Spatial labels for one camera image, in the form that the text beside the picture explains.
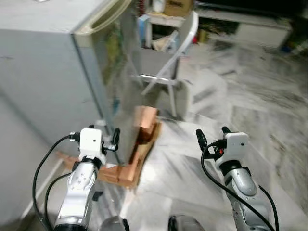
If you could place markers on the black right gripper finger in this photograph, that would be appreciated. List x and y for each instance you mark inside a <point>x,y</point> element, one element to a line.
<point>201,138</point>
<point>225,130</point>

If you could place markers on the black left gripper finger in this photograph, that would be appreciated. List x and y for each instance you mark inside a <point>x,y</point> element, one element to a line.
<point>116,136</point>
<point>90,126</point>

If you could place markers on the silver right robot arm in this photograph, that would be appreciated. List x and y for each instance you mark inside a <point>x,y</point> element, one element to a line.
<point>243,187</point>

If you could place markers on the brown wooden fridge base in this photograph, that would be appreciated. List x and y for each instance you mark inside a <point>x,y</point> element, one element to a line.
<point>144,139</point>

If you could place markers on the small grey fridge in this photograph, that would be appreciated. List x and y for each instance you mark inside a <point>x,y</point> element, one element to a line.
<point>38,72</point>

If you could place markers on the small black floor object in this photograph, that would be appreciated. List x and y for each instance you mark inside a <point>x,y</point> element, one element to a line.
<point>98,196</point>

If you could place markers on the robot right leg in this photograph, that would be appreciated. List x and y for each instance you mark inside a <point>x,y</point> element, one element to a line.
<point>185,224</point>

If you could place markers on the gold metal can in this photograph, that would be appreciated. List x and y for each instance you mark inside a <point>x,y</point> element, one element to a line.
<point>202,35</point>

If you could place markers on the beige crumpled cloth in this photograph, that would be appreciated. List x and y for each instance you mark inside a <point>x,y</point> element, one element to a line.
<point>163,43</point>

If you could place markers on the low white shelf unit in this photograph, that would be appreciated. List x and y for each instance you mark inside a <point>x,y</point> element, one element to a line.
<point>260,29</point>

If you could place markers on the blue cloth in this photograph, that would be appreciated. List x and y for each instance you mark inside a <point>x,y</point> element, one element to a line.
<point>143,30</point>

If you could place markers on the white side table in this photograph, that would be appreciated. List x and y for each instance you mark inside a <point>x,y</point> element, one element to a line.
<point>168,21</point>

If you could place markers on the black television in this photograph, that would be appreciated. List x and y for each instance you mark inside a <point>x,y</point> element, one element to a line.
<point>250,4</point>

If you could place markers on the brown cardboard box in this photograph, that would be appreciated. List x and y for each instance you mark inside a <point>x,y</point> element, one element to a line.
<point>178,7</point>

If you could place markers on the white plastic jar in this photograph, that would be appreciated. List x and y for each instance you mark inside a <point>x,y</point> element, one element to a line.
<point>158,5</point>

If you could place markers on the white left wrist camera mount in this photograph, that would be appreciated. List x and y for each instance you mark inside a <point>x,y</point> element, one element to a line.
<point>90,143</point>

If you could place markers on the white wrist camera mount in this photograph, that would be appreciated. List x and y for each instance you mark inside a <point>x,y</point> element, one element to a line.
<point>236,147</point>
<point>90,143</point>

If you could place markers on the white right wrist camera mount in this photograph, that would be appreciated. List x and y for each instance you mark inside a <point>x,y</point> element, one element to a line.
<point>236,147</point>

